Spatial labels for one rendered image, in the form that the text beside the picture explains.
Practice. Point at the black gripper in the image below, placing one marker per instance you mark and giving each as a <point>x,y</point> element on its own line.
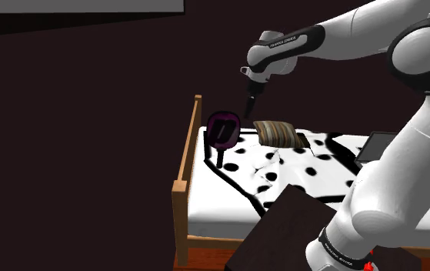
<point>253,91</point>

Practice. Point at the dark robot stand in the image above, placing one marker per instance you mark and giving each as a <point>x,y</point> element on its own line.
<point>286,232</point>

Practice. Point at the wooden bed with dotted bedding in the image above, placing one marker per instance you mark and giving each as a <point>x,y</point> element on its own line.
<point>222,202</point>

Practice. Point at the brown striped pillow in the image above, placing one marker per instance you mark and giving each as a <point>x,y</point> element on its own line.
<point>277,133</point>

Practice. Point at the dark grey tablet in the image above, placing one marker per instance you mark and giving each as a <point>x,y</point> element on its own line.
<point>374,146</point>

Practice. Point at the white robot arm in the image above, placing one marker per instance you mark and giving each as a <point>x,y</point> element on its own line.
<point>394,176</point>

